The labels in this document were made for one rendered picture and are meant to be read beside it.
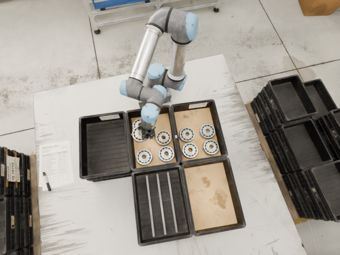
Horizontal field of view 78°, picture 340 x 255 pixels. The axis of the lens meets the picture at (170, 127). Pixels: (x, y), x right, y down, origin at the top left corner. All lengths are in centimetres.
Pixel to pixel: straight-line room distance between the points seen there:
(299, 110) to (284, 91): 22
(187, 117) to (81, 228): 100
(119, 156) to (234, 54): 207
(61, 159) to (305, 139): 205
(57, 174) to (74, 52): 179
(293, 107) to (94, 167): 175
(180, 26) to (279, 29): 250
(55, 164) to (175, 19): 123
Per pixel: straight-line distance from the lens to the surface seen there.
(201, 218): 138
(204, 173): 139
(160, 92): 99
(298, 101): 227
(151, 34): 110
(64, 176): 165
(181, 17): 111
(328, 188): 214
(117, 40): 302
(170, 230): 137
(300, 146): 223
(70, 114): 178
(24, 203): 227
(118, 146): 144
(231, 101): 175
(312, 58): 337
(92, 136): 150
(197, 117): 149
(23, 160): 235
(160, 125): 145
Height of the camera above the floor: 219
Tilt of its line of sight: 70 degrees down
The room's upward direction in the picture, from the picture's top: 4 degrees clockwise
